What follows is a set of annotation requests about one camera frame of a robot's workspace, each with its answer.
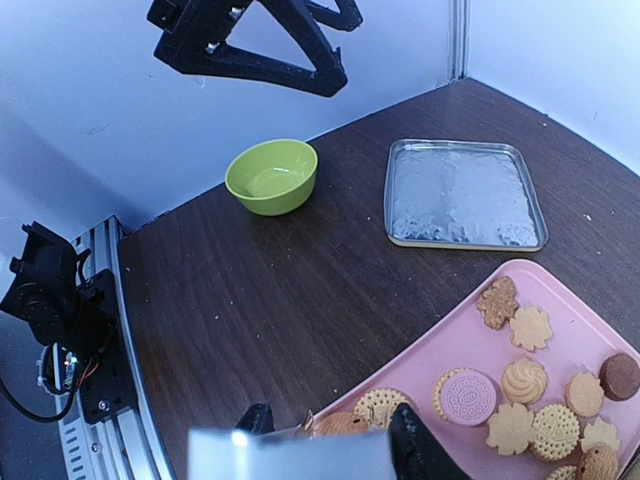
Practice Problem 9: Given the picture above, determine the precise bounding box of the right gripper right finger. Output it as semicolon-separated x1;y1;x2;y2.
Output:
389;403;469;480

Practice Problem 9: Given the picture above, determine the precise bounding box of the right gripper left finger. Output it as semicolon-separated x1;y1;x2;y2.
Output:
234;403;274;433

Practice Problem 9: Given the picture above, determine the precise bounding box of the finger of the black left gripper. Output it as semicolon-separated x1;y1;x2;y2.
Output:
298;0;363;32
152;0;348;98

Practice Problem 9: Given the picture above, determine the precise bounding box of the silver metal tin lid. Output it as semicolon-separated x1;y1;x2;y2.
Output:
383;139;549;252

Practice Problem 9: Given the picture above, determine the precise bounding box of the pink round cookie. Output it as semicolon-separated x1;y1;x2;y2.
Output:
440;370;497;427

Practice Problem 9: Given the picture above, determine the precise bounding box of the swirl butter cookie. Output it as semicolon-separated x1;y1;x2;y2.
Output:
501;358;548;405

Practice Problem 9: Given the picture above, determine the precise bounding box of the pink tray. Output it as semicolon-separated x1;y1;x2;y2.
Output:
315;259;639;479

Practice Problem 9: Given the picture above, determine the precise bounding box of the green bowl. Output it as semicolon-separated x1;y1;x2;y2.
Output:
224;139;319;217

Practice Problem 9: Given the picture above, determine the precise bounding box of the aluminium corner post left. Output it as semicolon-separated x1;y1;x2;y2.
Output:
448;0;471;83

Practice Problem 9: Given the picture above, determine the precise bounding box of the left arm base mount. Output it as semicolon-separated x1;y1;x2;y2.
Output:
1;222;137;425

